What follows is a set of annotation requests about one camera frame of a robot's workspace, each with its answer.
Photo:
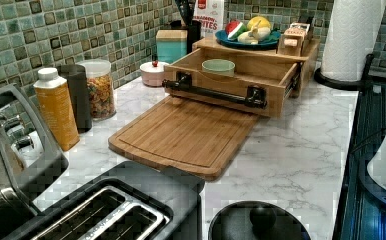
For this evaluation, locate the wooden drawer with black handle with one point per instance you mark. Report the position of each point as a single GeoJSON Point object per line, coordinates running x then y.
{"type": "Point", "coordinates": [260, 84]}

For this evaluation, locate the wooden drawer cabinet box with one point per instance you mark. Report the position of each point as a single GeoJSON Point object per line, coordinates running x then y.
{"type": "Point", "coordinates": [306, 56]}

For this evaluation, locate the bamboo cutting board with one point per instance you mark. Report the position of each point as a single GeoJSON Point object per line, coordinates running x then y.
{"type": "Point", "coordinates": [195, 137]}

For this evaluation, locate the green ceramic bowl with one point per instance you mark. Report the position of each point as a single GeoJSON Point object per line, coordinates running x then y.
{"type": "Point", "coordinates": [219, 66]}

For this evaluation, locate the teal canister with wooden lid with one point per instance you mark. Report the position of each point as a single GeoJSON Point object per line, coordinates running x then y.
{"type": "Point", "coordinates": [171, 45]}

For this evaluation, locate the glass jar of pasta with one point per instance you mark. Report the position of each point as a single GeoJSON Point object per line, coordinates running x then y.
{"type": "Point", "coordinates": [100, 88]}

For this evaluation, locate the black two-slot toaster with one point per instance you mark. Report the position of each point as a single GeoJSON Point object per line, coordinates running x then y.
{"type": "Point", "coordinates": [128, 202]}

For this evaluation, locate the toy watermelon slice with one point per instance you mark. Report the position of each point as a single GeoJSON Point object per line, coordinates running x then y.
{"type": "Point", "coordinates": [234, 29]}

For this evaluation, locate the toy peeled banana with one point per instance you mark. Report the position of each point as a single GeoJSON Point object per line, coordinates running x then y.
{"type": "Point", "coordinates": [254, 36]}

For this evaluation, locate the oat bites cereal box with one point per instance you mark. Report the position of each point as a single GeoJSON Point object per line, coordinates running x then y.
{"type": "Point", "coordinates": [210, 13]}

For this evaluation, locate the black utensil holder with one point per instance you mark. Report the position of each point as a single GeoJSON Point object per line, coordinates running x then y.
{"type": "Point", "coordinates": [193, 27]}

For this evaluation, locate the black coffee grinder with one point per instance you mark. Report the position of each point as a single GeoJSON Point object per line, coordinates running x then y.
{"type": "Point", "coordinates": [256, 220]}

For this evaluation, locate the blue plate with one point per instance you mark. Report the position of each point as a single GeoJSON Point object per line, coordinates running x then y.
{"type": "Point", "coordinates": [268, 43]}

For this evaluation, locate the toy yellow lemon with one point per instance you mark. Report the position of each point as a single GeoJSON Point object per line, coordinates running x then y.
{"type": "Point", "coordinates": [259, 21]}

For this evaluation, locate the dark grey tumbler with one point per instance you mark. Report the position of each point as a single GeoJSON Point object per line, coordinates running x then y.
{"type": "Point", "coordinates": [77, 84]}

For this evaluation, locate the orange bottle with white cap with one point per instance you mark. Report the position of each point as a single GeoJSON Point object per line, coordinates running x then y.
{"type": "Point", "coordinates": [55, 106]}

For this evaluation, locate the black paper towel holder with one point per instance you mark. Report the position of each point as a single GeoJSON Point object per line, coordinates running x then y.
{"type": "Point", "coordinates": [359, 85]}

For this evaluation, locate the stainless steel dish rack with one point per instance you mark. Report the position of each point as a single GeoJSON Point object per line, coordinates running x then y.
{"type": "Point", "coordinates": [30, 159]}

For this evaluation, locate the paper towel roll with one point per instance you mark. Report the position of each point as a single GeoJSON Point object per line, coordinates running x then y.
{"type": "Point", "coordinates": [352, 33]}

